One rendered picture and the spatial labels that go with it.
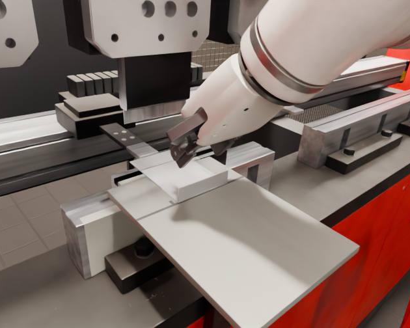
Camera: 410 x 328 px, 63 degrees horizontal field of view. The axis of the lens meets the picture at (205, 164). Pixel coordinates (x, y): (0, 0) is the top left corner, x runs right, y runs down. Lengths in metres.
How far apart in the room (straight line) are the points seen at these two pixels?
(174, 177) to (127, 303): 0.18
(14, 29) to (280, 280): 0.33
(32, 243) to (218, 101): 1.77
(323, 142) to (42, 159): 0.59
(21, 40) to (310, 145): 0.65
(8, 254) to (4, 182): 1.30
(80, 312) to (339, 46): 0.41
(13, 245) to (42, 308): 1.54
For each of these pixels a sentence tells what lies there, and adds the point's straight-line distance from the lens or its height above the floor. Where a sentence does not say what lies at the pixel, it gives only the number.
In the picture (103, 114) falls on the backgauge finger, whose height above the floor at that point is 1.02.
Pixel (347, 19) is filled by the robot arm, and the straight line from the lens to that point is 0.25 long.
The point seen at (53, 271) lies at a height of 0.88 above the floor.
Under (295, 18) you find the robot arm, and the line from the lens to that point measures 0.26.
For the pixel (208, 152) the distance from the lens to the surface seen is 0.58.
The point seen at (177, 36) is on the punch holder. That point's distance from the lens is 0.41.
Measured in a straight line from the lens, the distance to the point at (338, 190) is 0.77.
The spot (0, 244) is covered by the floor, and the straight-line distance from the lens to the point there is 2.07.
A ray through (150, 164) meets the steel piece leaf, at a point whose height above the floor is 1.00.
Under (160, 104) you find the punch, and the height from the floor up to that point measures 1.10.
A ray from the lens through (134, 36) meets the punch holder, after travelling 0.38.
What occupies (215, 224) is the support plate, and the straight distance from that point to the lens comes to 0.40.
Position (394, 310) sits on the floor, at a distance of 1.85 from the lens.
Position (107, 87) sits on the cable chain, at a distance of 0.85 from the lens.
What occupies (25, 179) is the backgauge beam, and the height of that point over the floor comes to 0.91.
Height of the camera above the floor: 1.25
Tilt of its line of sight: 28 degrees down
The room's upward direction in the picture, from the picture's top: 4 degrees clockwise
